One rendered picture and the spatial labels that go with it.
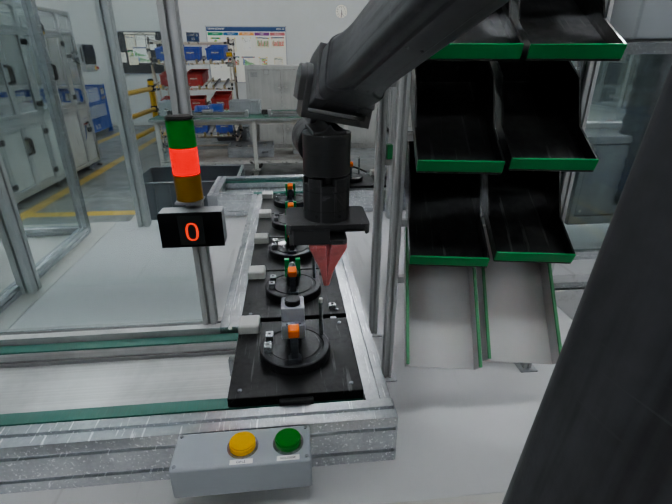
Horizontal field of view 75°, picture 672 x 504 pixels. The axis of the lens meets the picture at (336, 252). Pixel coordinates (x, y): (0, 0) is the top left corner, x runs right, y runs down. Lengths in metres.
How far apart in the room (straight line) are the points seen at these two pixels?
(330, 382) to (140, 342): 0.44
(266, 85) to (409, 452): 7.46
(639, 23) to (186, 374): 1.58
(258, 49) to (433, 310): 10.55
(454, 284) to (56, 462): 0.75
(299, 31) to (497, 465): 10.74
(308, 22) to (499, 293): 10.52
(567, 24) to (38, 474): 1.12
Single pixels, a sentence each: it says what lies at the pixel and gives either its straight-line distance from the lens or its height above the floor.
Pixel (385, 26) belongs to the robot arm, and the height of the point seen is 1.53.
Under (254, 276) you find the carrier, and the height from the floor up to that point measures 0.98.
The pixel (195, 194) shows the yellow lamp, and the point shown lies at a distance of 0.87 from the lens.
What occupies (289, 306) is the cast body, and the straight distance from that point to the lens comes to 0.83.
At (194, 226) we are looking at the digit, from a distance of 0.89.
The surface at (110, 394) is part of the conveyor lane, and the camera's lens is 0.99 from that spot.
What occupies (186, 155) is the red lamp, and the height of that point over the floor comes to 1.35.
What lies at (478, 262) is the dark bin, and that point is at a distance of 0.77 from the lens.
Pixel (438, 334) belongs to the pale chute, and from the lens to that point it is 0.86.
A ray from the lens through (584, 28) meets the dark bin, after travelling 0.87.
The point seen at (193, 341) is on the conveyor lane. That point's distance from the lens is 1.02.
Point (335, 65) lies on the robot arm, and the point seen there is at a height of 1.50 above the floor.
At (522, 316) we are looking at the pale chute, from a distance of 0.93.
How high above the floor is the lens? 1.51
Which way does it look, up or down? 24 degrees down
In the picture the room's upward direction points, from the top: straight up
